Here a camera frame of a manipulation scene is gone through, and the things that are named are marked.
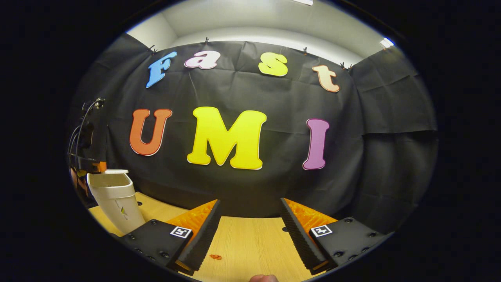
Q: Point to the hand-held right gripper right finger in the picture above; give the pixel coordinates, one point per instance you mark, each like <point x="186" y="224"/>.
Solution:
<point x="299" y="239"/>

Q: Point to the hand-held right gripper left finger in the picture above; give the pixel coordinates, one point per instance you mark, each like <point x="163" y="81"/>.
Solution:
<point x="203" y="239"/>

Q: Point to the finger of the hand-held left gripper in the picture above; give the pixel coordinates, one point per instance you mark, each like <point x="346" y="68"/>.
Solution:
<point x="88" y="161"/>

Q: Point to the orange paper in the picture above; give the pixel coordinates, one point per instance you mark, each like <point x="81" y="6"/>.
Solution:
<point x="215" y="257"/>

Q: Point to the white desktop garbage bin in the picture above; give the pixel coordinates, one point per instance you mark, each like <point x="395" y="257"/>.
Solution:
<point x="117" y="203"/>

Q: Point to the wooden desktop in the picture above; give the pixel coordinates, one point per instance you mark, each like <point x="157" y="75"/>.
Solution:
<point x="250" y="243"/>

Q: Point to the black backdrop cloth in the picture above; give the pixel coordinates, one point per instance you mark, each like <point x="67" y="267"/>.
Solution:
<point x="285" y="98"/>

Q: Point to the ceiling light panel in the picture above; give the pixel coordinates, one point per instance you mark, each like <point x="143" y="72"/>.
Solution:
<point x="303" y="2"/>
<point x="386" y="42"/>

